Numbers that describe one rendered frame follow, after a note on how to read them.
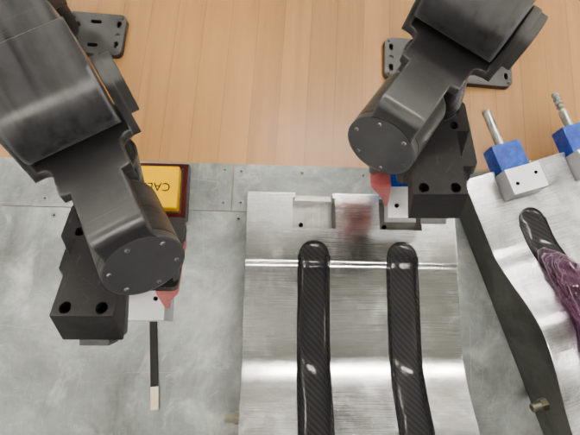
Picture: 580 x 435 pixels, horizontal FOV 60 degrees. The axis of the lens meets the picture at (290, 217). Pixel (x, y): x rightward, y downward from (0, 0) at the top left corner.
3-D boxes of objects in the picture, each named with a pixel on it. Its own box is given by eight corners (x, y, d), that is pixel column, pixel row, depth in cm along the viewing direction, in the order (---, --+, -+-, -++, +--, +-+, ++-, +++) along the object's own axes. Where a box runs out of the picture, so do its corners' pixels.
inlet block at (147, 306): (136, 207, 59) (124, 195, 53) (179, 208, 59) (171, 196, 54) (128, 321, 56) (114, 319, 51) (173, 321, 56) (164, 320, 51)
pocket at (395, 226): (372, 202, 66) (378, 194, 63) (411, 204, 66) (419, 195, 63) (373, 236, 65) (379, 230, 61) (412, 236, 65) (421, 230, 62)
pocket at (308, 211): (291, 200, 66) (293, 192, 62) (330, 201, 66) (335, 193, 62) (290, 234, 65) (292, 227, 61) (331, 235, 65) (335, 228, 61)
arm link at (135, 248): (217, 255, 36) (157, 139, 27) (108, 313, 35) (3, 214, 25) (165, 159, 43) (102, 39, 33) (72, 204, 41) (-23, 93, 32)
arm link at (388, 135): (416, 198, 40) (498, 105, 30) (329, 140, 41) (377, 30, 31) (470, 110, 46) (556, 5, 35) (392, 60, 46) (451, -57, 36)
